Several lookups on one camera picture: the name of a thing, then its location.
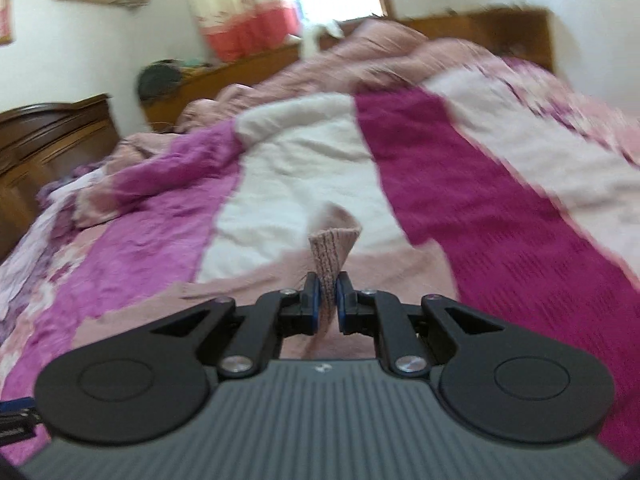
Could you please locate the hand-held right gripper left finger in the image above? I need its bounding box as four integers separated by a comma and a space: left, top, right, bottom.
150, 271, 321, 378

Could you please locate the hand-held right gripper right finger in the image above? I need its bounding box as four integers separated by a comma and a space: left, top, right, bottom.
335, 271, 506, 378

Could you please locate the pink cable knit sweater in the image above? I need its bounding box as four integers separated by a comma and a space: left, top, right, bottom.
95, 205, 458, 351

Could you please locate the pink white magenta patchwork quilt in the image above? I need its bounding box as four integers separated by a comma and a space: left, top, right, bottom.
0, 57, 640, 466

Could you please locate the dusty pink blanket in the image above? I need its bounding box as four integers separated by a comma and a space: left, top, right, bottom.
175, 17, 501, 128

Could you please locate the white object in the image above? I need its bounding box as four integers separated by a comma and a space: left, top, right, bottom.
299, 19, 347, 60

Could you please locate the dark carved wooden cabinet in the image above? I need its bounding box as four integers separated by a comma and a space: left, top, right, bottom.
0, 93, 122, 263

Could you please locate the dark round object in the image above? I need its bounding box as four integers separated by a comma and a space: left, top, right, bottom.
138, 60, 182, 101

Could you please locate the floral pink curtain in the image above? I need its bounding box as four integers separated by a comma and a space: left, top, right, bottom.
189, 0, 302, 63

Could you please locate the wooden bed headboard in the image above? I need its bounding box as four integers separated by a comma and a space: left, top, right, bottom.
144, 6, 555, 128

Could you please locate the framed wall poster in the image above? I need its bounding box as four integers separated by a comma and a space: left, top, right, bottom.
0, 0, 17, 45

